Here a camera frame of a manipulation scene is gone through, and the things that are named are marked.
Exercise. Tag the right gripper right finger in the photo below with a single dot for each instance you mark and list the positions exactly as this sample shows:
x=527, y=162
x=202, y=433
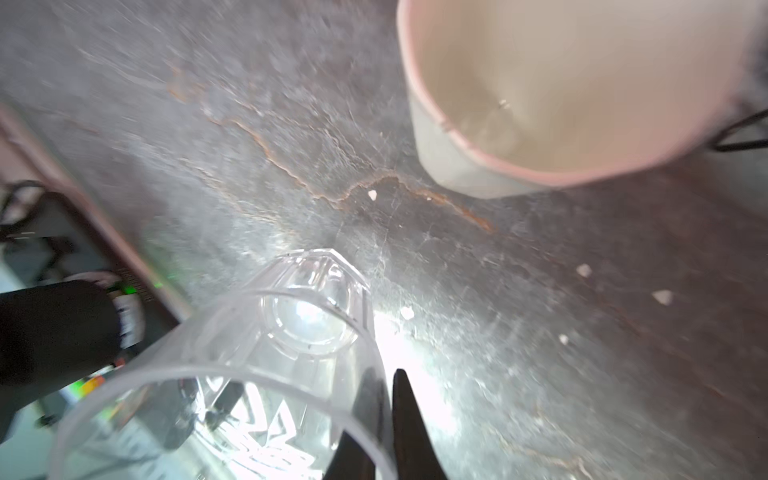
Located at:
x=414, y=452

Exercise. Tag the cream white mug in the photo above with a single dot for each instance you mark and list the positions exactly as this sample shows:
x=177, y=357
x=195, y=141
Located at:
x=509, y=98

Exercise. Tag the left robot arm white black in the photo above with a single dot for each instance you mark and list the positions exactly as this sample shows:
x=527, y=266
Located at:
x=55, y=334

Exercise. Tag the clear glass cup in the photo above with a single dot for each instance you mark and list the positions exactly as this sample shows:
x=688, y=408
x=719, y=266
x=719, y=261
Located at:
x=260, y=384

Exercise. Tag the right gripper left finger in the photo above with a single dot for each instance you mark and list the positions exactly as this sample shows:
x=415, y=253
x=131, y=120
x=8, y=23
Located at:
x=350, y=462

